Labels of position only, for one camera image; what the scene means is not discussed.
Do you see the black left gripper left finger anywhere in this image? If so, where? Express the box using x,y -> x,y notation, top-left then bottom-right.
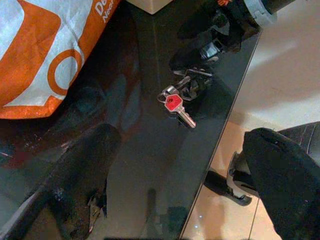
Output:
7,123 -> 123,240

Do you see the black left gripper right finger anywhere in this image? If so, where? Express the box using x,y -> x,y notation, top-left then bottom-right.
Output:
243,127 -> 320,240

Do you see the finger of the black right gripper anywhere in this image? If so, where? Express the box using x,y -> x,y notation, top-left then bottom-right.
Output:
177,9 -> 227,41
168,31 -> 221,73

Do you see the key bunch with red key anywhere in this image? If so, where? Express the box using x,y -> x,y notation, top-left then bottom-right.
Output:
156,67 -> 214,130

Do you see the black robot leg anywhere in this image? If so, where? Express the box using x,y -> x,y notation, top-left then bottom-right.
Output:
276,121 -> 320,161

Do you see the brown cardboard box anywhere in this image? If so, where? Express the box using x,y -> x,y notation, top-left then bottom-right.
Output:
125,0 -> 174,15

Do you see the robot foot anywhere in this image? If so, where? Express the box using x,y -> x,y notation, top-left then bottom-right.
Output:
202,149 -> 254,206

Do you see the black glossy cabinet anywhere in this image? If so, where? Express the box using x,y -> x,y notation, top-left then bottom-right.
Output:
0,0 -> 263,240

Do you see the orange and white bag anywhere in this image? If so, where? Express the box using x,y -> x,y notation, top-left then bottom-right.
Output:
0,0 -> 123,120

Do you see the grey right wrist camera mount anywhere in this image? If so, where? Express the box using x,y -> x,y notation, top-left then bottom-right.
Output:
243,0 -> 279,26

